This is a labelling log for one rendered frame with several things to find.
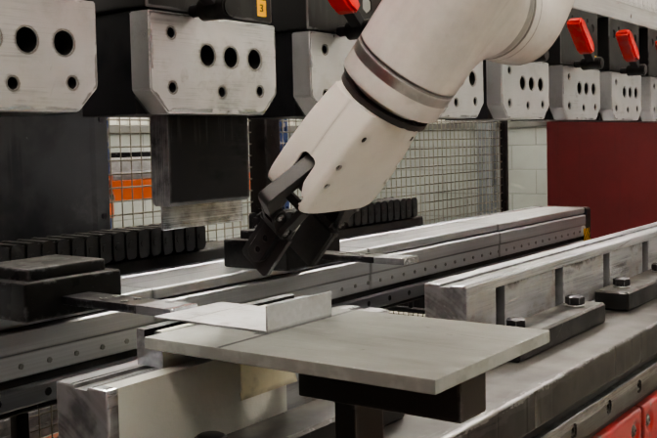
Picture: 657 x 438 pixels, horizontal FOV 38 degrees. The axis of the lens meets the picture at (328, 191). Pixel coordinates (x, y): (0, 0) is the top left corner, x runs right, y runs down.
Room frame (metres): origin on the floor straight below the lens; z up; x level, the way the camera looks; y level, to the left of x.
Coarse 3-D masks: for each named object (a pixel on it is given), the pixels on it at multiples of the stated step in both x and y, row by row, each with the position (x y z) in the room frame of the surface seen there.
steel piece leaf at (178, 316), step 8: (208, 304) 0.87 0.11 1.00; (216, 304) 0.87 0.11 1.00; (224, 304) 0.87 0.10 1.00; (232, 304) 0.87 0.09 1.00; (240, 304) 0.87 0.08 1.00; (176, 312) 0.83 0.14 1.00; (184, 312) 0.83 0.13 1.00; (192, 312) 0.83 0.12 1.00; (200, 312) 0.83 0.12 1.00; (208, 312) 0.83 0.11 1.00; (168, 320) 0.81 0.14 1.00; (176, 320) 0.80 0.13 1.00
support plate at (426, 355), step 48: (192, 336) 0.73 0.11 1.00; (240, 336) 0.73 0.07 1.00; (288, 336) 0.73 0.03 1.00; (336, 336) 0.72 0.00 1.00; (384, 336) 0.72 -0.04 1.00; (432, 336) 0.71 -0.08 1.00; (480, 336) 0.71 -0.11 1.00; (528, 336) 0.70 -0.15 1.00; (384, 384) 0.61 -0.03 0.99; (432, 384) 0.58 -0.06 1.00
